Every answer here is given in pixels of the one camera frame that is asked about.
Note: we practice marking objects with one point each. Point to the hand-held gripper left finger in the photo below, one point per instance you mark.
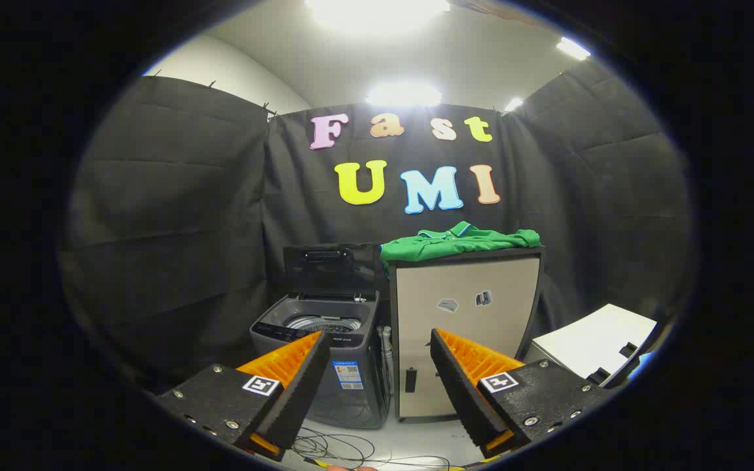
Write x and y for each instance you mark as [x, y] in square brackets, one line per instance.
[298, 389]

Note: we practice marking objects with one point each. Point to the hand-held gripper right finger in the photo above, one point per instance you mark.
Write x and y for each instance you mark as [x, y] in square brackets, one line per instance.
[459, 389]

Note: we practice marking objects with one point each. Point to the grey washing machine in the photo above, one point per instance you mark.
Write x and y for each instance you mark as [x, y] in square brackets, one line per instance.
[369, 327]

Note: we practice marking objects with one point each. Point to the green polo shirt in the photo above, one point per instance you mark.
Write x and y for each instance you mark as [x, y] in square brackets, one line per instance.
[455, 243]

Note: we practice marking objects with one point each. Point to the white box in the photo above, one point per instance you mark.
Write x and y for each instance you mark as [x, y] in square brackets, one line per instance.
[593, 340]

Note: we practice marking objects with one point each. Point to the black backdrop cloth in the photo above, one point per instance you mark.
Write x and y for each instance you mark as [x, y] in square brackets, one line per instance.
[187, 229]

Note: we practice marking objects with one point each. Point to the ceiling light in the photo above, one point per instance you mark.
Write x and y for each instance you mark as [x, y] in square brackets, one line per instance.
[377, 12]
[403, 95]
[573, 48]
[513, 104]

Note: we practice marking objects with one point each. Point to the beige cabinet with black frame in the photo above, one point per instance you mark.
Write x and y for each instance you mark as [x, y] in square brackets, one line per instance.
[455, 340]

